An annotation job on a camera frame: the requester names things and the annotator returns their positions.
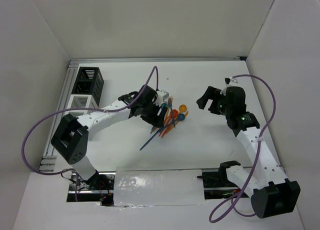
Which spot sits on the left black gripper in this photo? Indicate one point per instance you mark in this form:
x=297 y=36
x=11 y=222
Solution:
x=155 y=120

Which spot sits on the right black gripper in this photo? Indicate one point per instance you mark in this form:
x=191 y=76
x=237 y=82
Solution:
x=211 y=93

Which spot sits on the blue fork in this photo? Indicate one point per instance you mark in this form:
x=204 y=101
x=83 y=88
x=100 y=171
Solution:
x=170 y=100

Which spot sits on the yellow fork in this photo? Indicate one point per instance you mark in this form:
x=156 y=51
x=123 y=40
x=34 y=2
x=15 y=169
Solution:
x=172 y=125

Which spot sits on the yellow spoon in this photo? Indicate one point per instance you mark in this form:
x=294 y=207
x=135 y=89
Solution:
x=183 y=109

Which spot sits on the teal spoon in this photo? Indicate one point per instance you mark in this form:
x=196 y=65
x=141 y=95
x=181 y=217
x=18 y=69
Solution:
x=164 y=108

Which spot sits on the orange fork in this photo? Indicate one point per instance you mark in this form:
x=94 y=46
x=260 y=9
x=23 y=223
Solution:
x=174 y=113

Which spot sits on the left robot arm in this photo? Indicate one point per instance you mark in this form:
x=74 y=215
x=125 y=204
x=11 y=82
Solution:
x=73 y=132

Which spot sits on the blue spoon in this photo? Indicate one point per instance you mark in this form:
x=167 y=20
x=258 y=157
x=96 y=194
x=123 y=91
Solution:
x=180 y=117

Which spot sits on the black utensil caddy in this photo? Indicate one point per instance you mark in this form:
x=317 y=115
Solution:
x=89 y=81

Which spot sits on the white taped paper sheet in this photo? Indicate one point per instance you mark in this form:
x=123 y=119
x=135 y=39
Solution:
x=158 y=188

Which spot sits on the white utensil caddy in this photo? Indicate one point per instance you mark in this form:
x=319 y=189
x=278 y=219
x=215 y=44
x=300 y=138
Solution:
x=77 y=101

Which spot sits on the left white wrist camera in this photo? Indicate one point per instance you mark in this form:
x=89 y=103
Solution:
x=161 y=97

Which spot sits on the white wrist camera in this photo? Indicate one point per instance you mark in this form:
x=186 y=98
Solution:
x=229 y=82
x=161 y=97

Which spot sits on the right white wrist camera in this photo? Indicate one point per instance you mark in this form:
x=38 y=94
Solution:
x=229 y=82

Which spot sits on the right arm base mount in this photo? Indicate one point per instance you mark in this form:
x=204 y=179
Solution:
x=216 y=186

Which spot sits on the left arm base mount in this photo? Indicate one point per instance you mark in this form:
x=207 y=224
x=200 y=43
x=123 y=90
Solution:
x=101 y=192

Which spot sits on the aluminium frame rail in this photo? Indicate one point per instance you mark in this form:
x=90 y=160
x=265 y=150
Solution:
x=154 y=59

